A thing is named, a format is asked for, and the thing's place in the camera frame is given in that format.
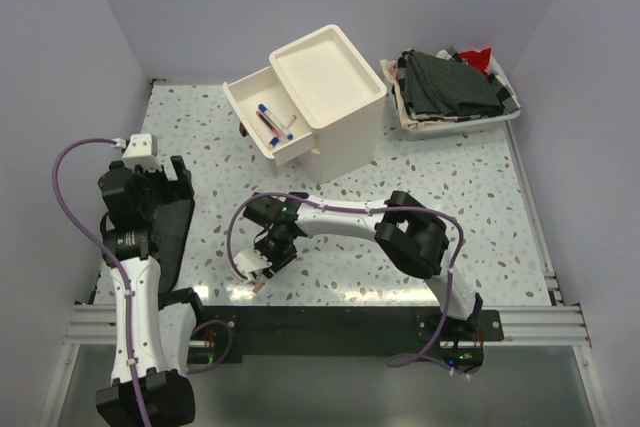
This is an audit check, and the aluminium rail frame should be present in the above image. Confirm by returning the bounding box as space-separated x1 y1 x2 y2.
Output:
39 77 614 427

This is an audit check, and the dark green folded cloth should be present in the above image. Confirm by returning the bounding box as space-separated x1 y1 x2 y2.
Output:
397 50 503 120

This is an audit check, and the red cloth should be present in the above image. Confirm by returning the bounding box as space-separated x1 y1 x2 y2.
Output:
459 48 492 75

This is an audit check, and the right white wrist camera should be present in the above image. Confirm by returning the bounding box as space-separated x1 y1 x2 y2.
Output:
233 249 270 283

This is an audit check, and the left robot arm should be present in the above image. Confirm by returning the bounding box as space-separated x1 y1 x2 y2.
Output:
96 156 207 426

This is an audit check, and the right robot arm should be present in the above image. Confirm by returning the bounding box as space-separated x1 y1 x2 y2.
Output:
232 191 483 340

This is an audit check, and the short blue marker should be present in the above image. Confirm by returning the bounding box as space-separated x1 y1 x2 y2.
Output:
268 114 295 143

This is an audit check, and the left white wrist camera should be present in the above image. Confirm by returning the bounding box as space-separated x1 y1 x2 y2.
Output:
122 133 161 172

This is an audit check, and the cream drawer cabinet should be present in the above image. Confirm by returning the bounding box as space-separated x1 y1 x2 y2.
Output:
269 24 387 184

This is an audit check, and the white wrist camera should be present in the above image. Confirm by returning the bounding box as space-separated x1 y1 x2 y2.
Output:
233 249 270 283
122 133 161 172

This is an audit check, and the black mat with blue trim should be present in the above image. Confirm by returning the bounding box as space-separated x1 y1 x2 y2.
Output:
154 199 195 295

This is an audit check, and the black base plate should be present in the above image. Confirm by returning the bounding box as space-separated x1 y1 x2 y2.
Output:
164 306 504 376

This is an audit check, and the white tray of cloths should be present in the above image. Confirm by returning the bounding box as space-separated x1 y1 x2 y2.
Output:
380 47 522 140

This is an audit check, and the cream top drawer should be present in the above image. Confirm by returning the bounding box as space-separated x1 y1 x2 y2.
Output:
223 67 316 168

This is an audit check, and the dark red pen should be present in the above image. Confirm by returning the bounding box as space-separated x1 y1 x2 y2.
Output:
256 111 280 138

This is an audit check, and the long blue marker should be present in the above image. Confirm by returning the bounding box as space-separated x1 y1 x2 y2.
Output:
258 104 294 140

